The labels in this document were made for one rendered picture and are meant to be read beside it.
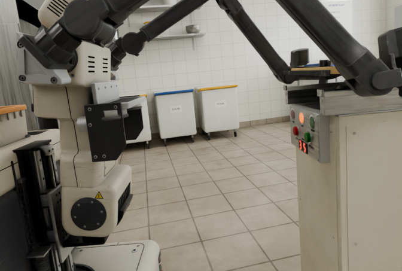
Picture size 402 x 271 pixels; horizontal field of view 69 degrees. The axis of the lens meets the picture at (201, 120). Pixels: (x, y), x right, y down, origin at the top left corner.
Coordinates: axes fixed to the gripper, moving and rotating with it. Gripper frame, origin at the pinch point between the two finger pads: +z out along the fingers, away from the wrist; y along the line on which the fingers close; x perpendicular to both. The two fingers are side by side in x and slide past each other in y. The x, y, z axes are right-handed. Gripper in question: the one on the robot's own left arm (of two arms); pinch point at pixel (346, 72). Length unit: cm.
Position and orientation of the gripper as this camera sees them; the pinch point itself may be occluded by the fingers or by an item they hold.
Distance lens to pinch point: 123.6
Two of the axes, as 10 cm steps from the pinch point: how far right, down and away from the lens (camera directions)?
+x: -7.0, 1.5, -7.0
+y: 0.4, 9.8, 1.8
